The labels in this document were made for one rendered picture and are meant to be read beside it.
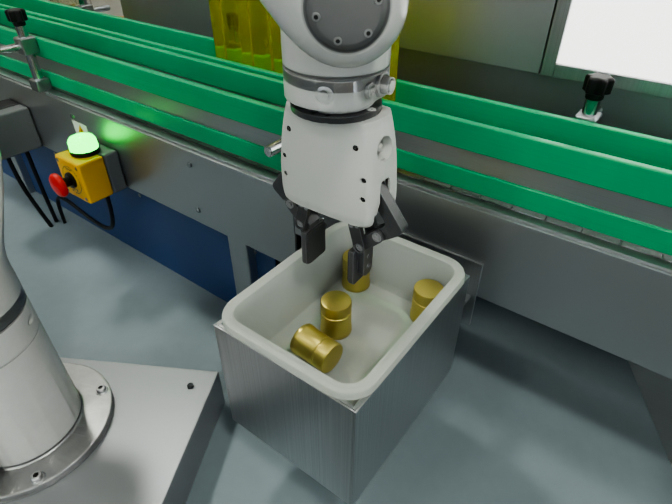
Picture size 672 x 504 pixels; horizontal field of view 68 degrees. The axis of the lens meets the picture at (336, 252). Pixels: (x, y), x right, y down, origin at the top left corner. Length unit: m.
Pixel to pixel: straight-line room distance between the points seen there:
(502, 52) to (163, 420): 0.63
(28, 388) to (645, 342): 0.65
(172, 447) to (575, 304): 0.49
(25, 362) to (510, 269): 0.53
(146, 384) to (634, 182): 0.61
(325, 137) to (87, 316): 0.64
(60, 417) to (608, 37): 0.76
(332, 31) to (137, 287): 0.76
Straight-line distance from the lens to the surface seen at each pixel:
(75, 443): 0.69
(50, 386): 0.65
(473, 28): 0.73
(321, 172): 0.43
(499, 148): 0.57
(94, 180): 0.89
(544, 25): 0.70
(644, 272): 0.57
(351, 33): 0.30
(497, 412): 0.77
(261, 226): 0.68
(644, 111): 0.73
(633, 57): 0.69
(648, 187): 0.55
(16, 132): 1.13
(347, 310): 0.54
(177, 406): 0.69
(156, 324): 0.90
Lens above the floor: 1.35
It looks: 37 degrees down
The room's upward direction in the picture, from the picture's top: straight up
